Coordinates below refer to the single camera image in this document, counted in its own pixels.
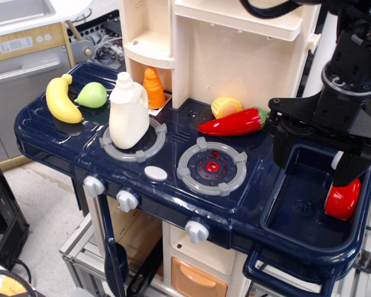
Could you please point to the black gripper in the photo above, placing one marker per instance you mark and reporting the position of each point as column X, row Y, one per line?
column 335, row 125

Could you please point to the cream toy kitchen cabinet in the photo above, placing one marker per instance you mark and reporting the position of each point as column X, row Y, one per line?
column 208, row 49

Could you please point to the green toy pear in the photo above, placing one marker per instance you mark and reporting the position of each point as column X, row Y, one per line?
column 93, row 95

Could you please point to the grey oval button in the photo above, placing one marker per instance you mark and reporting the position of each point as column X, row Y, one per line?
column 155, row 173

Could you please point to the orange toy carrot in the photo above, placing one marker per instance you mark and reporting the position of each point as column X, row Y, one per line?
column 154, row 88

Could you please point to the navy toy kitchen counter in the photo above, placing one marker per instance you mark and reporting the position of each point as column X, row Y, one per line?
column 231, row 186

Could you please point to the grey middle stove knob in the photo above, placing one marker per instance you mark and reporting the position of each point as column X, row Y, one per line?
column 127, row 201

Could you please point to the yellow toy corn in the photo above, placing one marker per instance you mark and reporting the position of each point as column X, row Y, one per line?
column 225, row 106

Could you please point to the red toy chili pepper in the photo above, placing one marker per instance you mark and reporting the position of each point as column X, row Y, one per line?
column 236, row 124

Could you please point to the grey left stove knob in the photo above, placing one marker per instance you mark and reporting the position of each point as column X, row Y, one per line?
column 93, row 186

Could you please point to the aluminium frame stand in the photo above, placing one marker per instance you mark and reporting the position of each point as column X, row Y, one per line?
column 83, row 259

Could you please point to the navy oven door handle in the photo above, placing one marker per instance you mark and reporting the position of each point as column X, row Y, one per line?
column 115, row 272

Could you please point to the navy toy sink basin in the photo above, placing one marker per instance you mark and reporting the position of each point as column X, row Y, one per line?
column 294, row 214

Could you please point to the grey stove knob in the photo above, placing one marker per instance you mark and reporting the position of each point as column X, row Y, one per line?
column 127, row 201
column 197, row 232
column 93, row 186

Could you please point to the orange toy drawer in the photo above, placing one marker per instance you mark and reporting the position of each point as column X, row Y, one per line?
column 191, row 281

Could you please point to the yellow toy banana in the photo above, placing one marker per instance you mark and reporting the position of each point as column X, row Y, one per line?
column 58, row 101

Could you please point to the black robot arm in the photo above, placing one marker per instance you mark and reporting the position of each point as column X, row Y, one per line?
column 347, row 75

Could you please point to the white detergent bottle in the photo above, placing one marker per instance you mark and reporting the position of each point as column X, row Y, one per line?
column 128, row 116

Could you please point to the grey right stove knob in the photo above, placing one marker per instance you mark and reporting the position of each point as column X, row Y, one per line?
column 197, row 232

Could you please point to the black computer case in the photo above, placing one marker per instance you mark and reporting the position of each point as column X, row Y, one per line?
column 13, row 226

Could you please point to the grey toy dishwasher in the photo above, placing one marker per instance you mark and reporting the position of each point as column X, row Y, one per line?
column 33, row 50

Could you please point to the red and white toy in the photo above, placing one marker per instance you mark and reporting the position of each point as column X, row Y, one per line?
column 341, row 201

